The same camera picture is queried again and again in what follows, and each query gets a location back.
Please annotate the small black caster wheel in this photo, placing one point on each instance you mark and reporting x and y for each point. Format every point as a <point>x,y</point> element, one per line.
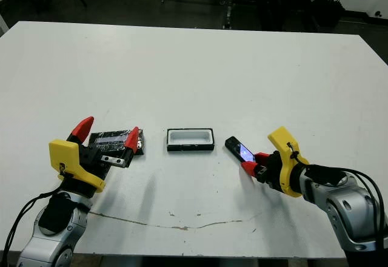
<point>377,13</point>

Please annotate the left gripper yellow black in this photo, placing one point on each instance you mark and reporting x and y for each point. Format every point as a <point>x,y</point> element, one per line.
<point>69,160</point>

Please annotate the black box base white insert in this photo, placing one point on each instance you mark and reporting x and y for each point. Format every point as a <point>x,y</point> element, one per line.
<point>191,147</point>

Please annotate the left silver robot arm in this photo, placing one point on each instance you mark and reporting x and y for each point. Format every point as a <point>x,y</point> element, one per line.
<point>45,245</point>

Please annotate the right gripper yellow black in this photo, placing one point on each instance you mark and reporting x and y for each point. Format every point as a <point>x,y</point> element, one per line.
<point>288,160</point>

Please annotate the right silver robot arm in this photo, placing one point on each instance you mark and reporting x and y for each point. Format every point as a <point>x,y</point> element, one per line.
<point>348,206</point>

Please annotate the black glossy box lid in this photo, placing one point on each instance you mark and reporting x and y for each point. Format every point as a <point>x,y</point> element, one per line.
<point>112,139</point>

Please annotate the black metal stand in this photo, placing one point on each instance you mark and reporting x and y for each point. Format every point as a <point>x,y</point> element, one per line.
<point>228,15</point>

